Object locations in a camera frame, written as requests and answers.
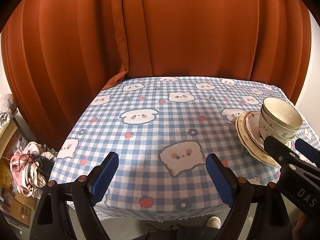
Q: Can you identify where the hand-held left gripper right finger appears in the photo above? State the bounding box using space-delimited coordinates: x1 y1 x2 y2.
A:
205 154 293 240

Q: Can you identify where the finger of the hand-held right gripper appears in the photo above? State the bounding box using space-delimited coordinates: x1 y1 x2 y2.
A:
294 138 320 167
264 135 308 178

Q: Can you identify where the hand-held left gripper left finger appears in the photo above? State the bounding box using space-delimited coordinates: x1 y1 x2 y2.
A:
29 151 119 240

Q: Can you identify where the cream yellow floral plate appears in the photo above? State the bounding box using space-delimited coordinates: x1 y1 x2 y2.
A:
235 111 282 167
239 112 275 156

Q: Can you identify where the white plate with red rim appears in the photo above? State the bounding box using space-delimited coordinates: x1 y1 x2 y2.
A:
244 110 292 150

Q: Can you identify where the person's white shoe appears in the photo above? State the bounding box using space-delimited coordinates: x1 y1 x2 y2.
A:
206 215 222 229

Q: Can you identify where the blue checked bear-print tablecloth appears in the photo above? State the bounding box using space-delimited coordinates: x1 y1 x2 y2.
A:
49 76 320 222

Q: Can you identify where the pink and white clothes pile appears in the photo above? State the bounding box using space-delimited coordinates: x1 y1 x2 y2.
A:
10 141 57 198

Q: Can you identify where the cardboard box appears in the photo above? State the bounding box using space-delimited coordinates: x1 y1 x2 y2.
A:
7 192 38 227

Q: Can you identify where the wooden shelf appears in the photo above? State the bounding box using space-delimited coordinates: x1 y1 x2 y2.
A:
0 116 19 145

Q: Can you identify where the grey plush cloth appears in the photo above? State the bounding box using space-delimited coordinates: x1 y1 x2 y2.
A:
0 94 18 128

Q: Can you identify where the orange curtain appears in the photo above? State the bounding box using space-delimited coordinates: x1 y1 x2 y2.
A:
0 0 313 153

